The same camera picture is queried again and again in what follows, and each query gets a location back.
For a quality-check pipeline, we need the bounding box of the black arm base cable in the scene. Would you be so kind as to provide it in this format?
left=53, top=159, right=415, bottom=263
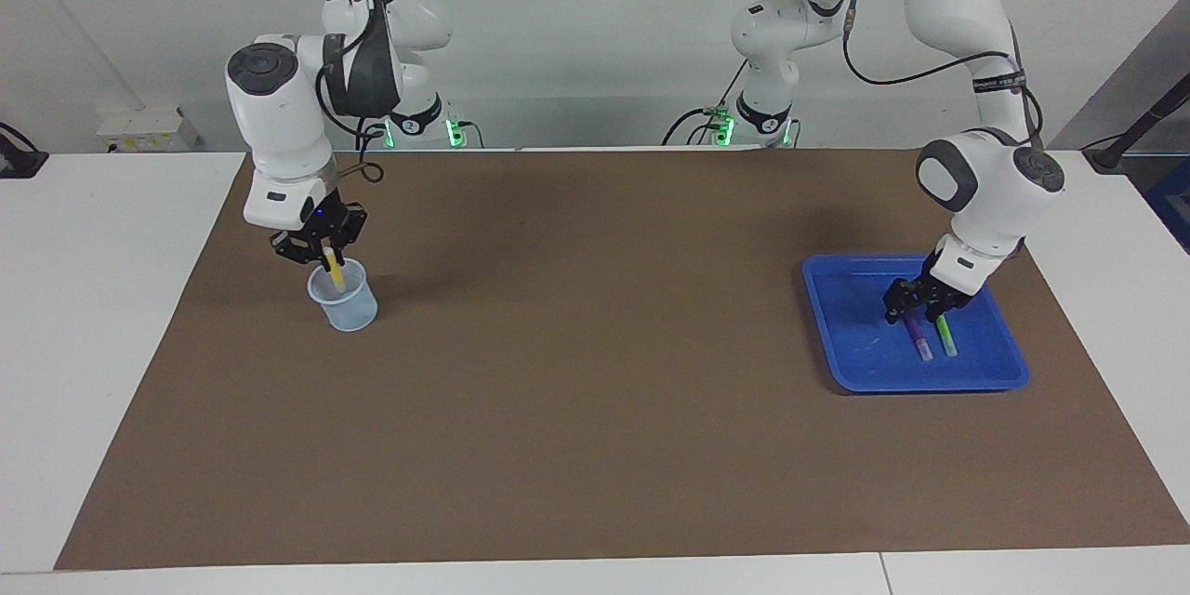
left=662, top=65, right=749, bottom=147
left=356, top=107, right=391, bottom=150

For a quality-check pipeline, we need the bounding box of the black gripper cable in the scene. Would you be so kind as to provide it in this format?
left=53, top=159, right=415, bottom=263
left=284, top=0, right=390, bottom=187
left=790, top=0, right=1044, bottom=145

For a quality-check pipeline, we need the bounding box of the brown table mat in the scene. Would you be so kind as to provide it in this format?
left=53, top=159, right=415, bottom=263
left=54, top=147, right=1190, bottom=571

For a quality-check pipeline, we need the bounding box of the black left arm base cable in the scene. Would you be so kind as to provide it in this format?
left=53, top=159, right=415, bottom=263
left=662, top=65, right=749, bottom=147

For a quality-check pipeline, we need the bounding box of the black pole stand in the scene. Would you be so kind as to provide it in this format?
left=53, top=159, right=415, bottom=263
left=1083, top=74, right=1190, bottom=173

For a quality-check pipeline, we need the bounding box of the blue plastic tray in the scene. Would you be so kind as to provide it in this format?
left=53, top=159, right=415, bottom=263
left=801, top=253, right=1031, bottom=393

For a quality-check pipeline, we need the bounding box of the black clamp mount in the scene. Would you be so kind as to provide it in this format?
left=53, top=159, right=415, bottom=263
left=0, top=123, right=49, bottom=179

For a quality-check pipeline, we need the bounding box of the blue box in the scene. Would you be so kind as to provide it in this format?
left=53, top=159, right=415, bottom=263
left=1145, top=158, right=1190, bottom=254

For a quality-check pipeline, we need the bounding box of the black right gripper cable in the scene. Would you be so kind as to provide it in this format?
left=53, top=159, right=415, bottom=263
left=284, top=0, right=390, bottom=187

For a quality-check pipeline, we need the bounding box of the black right arm base cable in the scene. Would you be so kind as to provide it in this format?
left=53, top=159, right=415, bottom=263
left=356, top=107, right=391, bottom=150

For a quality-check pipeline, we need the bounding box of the white power strip box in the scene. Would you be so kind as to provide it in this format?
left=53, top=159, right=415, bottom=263
left=96, top=107, right=201, bottom=152

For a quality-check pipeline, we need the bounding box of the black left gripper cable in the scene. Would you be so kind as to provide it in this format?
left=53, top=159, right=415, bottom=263
left=790, top=0, right=1044, bottom=145

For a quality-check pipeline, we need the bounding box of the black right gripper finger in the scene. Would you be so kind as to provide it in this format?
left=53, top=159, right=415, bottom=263
left=331, top=214, right=369, bottom=272
left=270, top=231, right=336, bottom=271

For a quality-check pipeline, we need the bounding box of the translucent plastic cup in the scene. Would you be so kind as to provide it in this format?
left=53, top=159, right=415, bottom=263
left=307, top=257, right=379, bottom=333

